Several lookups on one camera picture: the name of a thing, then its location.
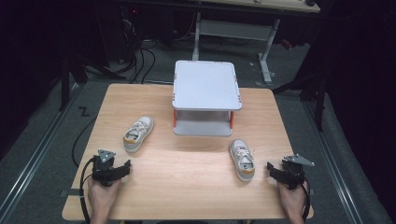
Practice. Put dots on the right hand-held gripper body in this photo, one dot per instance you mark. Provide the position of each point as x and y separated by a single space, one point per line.
292 174

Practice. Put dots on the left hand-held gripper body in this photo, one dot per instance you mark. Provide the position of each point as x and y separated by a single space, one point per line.
104 171

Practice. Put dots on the small white sneaker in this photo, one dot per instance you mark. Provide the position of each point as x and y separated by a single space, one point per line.
243 160
138 133

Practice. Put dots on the white two-tier shoe rack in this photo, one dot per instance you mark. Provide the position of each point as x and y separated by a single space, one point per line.
205 85

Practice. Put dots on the person's right hand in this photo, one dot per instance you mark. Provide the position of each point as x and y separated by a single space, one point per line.
292 200

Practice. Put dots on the person's left hand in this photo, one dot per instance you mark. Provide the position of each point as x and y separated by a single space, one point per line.
102 199

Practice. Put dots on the grey tape strip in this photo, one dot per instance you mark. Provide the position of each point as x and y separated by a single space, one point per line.
312 192
71 192

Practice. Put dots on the dark metal stand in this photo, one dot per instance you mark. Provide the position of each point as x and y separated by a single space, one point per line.
320 102
64 84

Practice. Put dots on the small red object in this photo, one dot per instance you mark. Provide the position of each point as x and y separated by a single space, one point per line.
287 44

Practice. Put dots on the metal floor rail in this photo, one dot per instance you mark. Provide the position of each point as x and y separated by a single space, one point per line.
333 168
37 149

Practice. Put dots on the desk with white frame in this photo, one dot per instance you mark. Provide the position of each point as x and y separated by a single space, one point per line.
233 29

